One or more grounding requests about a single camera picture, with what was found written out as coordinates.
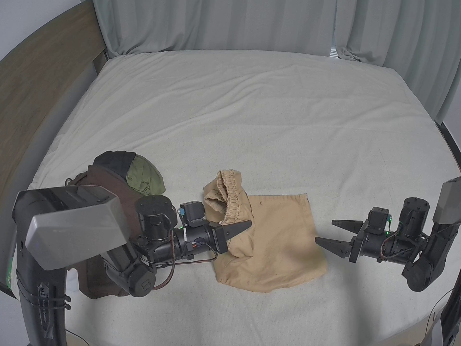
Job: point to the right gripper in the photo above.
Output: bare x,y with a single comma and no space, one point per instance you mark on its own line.
376,247

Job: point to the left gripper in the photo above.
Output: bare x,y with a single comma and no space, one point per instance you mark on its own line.
198,242

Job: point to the beige shorts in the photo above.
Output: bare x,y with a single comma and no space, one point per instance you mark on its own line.
281,236

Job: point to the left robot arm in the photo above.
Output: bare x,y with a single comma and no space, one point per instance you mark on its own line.
72,225

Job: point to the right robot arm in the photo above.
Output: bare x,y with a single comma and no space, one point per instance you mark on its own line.
428,258

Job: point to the bed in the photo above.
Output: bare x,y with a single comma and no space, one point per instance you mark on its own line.
252,92

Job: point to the green garment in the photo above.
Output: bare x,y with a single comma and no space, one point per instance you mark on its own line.
144,175

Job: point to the black garment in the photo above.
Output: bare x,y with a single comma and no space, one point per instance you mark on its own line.
113,160

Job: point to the brown garment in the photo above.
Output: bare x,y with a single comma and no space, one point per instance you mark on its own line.
88,279

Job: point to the grey-green curtain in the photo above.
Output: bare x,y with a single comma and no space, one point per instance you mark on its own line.
414,31
216,13

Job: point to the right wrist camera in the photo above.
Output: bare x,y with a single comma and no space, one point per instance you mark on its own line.
379,219

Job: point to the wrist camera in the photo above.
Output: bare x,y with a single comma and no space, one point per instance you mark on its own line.
379,219
192,213

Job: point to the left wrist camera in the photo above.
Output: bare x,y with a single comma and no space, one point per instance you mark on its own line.
192,213

